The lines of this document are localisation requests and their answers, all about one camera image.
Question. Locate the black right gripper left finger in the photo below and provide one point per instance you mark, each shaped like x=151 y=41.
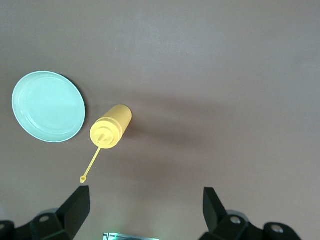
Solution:
x=72 y=212

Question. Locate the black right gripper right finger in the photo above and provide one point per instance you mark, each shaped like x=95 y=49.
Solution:
x=215 y=212

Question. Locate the yellow mustard squeeze bottle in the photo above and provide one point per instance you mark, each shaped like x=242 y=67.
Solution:
x=112 y=127

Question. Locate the pale green plate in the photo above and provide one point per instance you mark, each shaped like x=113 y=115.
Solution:
x=47 y=107

